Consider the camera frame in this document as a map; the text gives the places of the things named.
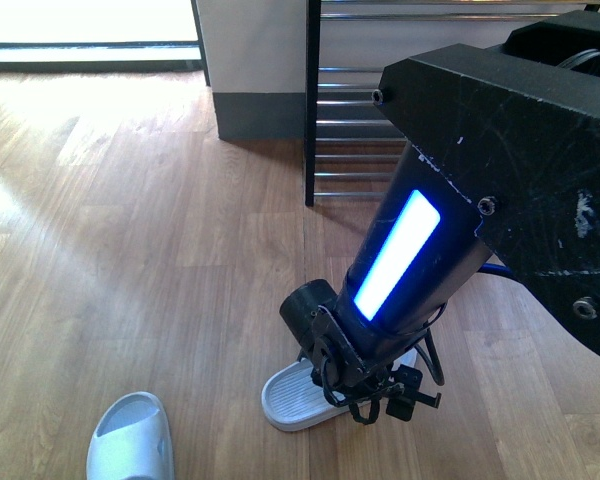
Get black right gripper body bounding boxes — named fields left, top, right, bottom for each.
left=279, top=279, right=380, bottom=400

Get white slide sandal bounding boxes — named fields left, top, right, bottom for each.
left=261, top=349, right=417, bottom=434

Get black metal shoe rack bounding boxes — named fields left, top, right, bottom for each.
left=305, top=1, right=600, bottom=217

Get light blue slide sandal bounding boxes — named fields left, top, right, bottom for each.
left=86, top=391, right=175, bottom=479

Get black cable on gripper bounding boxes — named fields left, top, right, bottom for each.
left=404, top=299, right=449, bottom=387

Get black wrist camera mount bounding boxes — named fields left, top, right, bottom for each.
left=382, top=364, right=441, bottom=422

